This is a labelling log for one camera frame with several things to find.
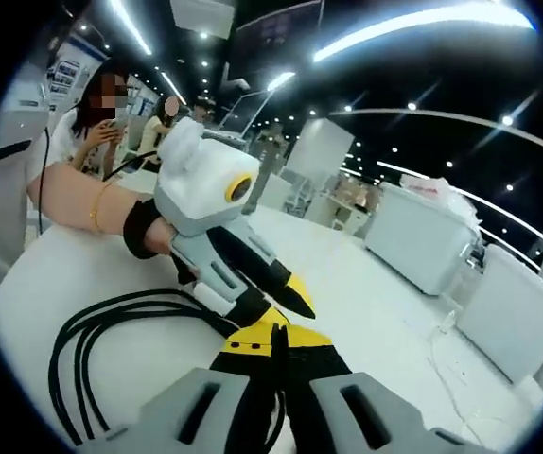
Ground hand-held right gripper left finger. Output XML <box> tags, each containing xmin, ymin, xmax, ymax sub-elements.
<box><xmin>76</xmin><ymin>306</ymin><xmax>283</xmax><ymax>454</ymax></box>

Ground white lidded storage bin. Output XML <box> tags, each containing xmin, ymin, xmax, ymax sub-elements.
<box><xmin>455</xmin><ymin>242</ymin><xmax>543</xmax><ymax>385</ymax></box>

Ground black wrist strap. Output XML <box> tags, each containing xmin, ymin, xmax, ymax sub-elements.
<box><xmin>122</xmin><ymin>198</ymin><xmax>169</xmax><ymax>261</ymax></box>

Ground black data cable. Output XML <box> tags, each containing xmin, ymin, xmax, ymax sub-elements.
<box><xmin>47</xmin><ymin>288</ymin><xmax>288</xmax><ymax>446</ymax></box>

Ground white cable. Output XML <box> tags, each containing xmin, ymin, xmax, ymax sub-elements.
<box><xmin>428</xmin><ymin>302</ymin><xmax>479</xmax><ymax>431</ymax></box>

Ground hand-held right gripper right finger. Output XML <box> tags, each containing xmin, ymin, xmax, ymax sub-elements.
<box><xmin>277</xmin><ymin>323</ymin><xmax>491</xmax><ymax>454</ymax></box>

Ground thin black device cable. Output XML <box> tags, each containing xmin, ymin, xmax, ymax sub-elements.
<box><xmin>37</xmin><ymin>124</ymin><xmax>54</xmax><ymax>236</ymax></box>

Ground person's left hand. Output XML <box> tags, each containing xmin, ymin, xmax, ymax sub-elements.
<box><xmin>144</xmin><ymin>217</ymin><xmax>202</xmax><ymax>286</ymax></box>

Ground white storage bin with bags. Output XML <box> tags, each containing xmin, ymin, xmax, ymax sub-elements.
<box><xmin>363</xmin><ymin>181</ymin><xmax>482</xmax><ymax>296</ymax></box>

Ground clear plastic bags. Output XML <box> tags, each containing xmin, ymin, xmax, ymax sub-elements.
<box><xmin>398</xmin><ymin>173</ymin><xmax>480</xmax><ymax>226</ymax></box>

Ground hanging dark screen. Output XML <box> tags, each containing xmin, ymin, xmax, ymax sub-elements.
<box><xmin>232</xmin><ymin>0</ymin><xmax>325</xmax><ymax>63</ymax></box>

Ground gold bracelet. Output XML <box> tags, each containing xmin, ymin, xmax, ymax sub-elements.
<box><xmin>88</xmin><ymin>181</ymin><xmax>114</xmax><ymax>234</ymax></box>

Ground ceiling air conditioner unit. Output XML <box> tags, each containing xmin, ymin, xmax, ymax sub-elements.
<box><xmin>168</xmin><ymin>0</ymin><xmax>236</xmax><ymax>40</ymax></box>

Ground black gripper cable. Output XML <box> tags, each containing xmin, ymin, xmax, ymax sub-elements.
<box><xmin>102</xmin><ymin>148</ymin><xmax>162</xmax><ymax>183</ymax></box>

